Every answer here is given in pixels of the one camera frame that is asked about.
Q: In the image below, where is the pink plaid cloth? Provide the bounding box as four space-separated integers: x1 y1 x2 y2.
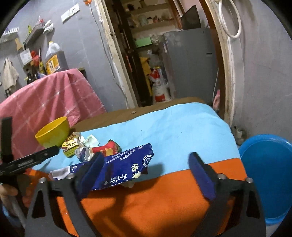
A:
1 69 106 159

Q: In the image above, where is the red white rice bag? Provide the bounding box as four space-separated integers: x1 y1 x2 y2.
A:
148 67 171 104

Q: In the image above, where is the person left hand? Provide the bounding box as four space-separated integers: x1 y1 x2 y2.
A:
0 184 18 209

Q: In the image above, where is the yellow snack wrapper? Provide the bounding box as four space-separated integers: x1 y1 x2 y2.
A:
61 132 81 158

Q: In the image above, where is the blue plastic bucket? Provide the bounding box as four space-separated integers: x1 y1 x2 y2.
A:
239 134 292 225

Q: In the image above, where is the white wall switch plate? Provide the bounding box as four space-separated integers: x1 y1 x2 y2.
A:
61 3 80 23

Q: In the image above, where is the yellow plastic bowl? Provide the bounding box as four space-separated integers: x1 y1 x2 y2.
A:
35 116 70 148

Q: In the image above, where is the blue milk powder bag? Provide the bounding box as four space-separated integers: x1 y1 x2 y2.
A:
49 143 154 192

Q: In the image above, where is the dark sauce bottle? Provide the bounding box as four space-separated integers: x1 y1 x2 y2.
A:
26 69 33 85

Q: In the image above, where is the green box on shelf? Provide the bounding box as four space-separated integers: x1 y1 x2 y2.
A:
135 37 152 48

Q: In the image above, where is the white hose loop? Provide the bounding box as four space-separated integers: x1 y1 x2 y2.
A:
216 0 242 39

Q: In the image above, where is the wall shelf rack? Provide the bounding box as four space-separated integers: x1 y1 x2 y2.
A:
23 26 44 49

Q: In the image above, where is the silver white wrapper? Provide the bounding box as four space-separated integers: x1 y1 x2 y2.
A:
74 138 94 162

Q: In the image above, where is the pale green paper wrapper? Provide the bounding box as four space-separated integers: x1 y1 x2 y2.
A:
83 134 100 148

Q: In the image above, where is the white wall basket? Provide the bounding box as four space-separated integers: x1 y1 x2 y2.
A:
2 27 19 36

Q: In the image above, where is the black monitor panel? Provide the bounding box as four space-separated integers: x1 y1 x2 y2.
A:
181 5 201 30

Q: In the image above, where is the large oil jug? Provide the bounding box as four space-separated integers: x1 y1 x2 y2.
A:
45 41 69 75

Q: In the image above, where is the floor drain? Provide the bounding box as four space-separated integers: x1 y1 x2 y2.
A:
231 126 247 146

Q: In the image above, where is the hanging beige towel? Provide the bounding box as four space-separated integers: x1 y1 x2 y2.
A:
2 58 19 90

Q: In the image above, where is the red snack wrapper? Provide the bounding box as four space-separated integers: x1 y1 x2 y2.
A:
90 140 122 157

